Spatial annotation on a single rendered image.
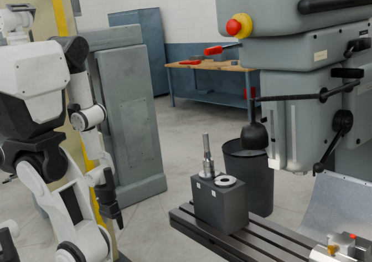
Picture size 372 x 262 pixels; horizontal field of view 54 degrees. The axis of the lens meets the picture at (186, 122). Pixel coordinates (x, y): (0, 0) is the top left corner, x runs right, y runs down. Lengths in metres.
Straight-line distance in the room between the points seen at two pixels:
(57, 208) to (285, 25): 0.93
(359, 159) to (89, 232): 1.05
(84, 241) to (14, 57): 0.67
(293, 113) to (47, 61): 0.79
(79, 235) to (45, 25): 1.47
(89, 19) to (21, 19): 9.36
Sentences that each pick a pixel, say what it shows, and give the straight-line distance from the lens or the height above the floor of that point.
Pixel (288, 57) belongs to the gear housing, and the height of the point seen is 1.67.
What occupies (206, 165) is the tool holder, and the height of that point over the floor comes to 1.20.
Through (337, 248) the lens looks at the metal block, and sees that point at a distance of 1.26.
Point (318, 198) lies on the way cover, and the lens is 1.66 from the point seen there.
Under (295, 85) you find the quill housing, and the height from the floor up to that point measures 1.59.
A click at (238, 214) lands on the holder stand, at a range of 1.50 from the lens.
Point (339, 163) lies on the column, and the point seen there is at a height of 1.16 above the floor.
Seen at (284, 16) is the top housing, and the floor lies 1.77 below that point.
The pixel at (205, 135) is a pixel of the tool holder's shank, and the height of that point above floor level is 1.33.
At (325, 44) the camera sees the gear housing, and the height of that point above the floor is 1.69.
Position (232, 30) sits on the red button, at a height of 1.75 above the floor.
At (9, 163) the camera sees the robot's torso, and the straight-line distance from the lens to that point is 1.49.
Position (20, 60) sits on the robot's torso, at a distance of 1.24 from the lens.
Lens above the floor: 1.80
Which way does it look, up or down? 16 degrees down
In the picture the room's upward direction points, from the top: 7 degrees counter-clockwise
